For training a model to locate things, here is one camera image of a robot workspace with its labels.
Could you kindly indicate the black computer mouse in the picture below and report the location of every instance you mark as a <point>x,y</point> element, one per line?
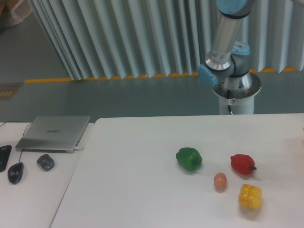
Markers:
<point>15,173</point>

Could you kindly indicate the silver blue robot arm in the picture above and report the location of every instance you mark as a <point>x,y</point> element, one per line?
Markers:
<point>220,62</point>

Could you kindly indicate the green bell pepper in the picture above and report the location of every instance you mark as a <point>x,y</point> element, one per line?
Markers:
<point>189,158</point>

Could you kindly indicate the brown egg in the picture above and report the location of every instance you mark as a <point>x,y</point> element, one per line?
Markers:
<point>220,181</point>

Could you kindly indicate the white folding partition screen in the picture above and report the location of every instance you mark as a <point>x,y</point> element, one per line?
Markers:
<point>121,38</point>

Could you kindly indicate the silver closed laptop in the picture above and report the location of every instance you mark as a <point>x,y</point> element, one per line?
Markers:
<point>53,134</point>

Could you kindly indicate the red bell pepper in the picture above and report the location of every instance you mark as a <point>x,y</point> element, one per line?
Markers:
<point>243,164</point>

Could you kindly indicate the dark grey earbuds case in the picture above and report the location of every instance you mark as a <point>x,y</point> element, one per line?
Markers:
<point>46,162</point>

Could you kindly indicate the yellow bell pepper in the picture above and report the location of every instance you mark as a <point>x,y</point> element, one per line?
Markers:
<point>250,196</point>

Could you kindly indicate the black keyboard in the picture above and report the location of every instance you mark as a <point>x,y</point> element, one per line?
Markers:
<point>4,156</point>

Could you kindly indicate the cardboard box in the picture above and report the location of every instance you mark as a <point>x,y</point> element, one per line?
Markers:
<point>13,12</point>

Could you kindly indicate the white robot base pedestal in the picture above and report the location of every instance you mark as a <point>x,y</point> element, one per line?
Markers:
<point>236,95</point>

